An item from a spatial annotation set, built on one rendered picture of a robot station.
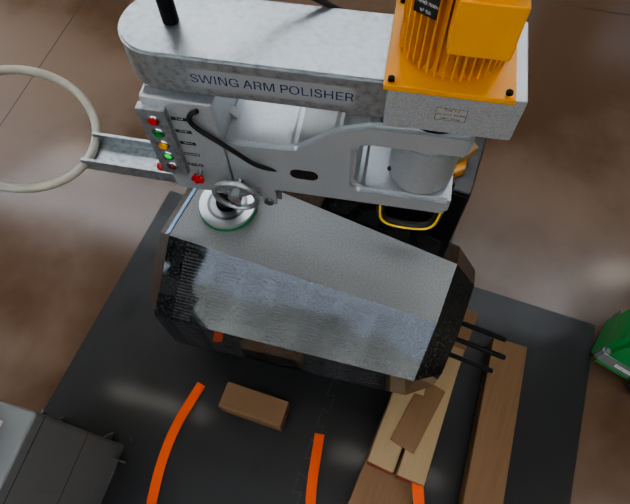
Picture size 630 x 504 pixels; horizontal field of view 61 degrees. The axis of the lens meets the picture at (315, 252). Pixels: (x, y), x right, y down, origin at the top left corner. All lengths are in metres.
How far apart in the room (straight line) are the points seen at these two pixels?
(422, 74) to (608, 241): 2.26
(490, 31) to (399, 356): 1.23
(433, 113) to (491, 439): 1.69
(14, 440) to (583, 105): 3.45
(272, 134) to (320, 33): 0.33
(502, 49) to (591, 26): 3.31
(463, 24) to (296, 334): 1.30
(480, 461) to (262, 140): 1.71
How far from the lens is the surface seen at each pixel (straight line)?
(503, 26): 1.06
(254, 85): 1.33
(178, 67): 1.36
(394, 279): 1.94
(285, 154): 1.53
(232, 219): 2.00
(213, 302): 2.09
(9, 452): 2.03
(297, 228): 2.02
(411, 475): 2.41
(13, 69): 2.21
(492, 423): 2.63
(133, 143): 1.99
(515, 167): 3.40
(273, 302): 1.99
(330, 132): 1.43
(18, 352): 3.13
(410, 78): 1.23
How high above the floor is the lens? 2.62
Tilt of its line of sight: 63 degrees down
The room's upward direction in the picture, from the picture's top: 2 degrees counter-clockwise
